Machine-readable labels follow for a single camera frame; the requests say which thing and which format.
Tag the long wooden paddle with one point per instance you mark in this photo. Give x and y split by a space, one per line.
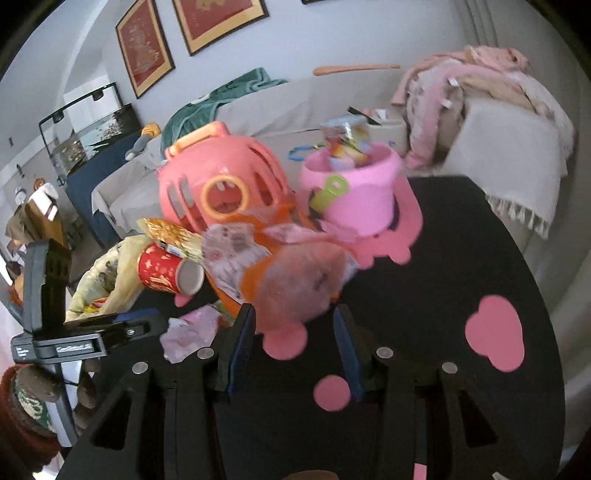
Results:
355 69

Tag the mustard covered chair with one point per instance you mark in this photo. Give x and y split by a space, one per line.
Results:
39 226

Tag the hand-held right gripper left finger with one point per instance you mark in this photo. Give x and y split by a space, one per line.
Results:
240 350

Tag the red paper cup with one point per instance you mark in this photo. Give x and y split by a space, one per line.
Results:
161 270

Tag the yellow snack wrapper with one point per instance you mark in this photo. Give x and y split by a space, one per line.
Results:
173 233

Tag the green blanket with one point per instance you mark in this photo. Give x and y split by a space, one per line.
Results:
203 106

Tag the red framed calligraphy picture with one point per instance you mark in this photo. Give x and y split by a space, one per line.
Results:
217 21

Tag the white towel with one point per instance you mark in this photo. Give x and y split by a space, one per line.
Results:
46 198

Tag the grey orange plush toy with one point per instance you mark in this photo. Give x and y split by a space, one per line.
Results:
141 143

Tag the pink blanket pile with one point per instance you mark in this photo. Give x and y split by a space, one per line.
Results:
443 92

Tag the colourful candy packet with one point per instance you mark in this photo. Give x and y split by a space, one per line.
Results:
346 136

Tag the orange plastic bag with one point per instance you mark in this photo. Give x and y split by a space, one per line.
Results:
295 277

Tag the glass fish tank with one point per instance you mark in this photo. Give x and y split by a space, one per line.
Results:
87 134

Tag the gold round wall ornament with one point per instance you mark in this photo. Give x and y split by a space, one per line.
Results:
38 184

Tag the grey sofa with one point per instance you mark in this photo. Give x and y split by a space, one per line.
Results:
286 106

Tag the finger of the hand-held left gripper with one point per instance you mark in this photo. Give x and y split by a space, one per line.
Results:
136 317
138 334

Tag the white fringed throw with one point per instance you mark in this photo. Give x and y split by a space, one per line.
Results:
512 157

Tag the person's left forearm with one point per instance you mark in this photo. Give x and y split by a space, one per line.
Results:
27 406

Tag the pink toy bucket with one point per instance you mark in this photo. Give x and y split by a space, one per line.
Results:
360 194

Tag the person's left hand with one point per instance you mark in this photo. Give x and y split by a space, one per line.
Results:
87 387

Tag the pink toy basket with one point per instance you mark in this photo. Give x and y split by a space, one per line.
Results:
217 166

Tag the black spotted tablecloth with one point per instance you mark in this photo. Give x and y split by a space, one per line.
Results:
438 277

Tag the pink tissue packet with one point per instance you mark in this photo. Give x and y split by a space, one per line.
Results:
189 332

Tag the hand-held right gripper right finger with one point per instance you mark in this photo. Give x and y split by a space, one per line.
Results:
348 355

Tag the white wall ornament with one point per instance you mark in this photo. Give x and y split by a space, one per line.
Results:
19 196

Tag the narrow red framed picture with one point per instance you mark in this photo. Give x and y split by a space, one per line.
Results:
144 46

